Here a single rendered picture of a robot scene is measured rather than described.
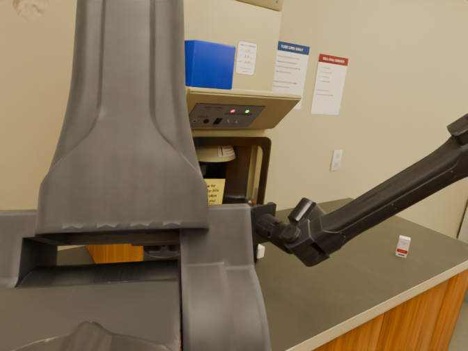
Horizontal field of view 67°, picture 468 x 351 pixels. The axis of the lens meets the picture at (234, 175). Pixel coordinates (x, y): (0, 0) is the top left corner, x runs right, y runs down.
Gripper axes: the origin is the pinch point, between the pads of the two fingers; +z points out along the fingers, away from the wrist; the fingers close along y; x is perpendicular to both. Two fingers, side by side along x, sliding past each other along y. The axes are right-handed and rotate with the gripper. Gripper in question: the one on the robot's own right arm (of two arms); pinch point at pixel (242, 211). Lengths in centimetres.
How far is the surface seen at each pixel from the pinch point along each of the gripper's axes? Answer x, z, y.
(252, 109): 1.5, -1.4, 26.8
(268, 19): -7.2, 7.0, 48.6
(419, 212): -210, 49, -51
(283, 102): -6.2, -3.5, 28.9
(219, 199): 4.5, 4.6, 2.3
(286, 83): -57, 50, 33
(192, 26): 14.3, 7.0, 43.7
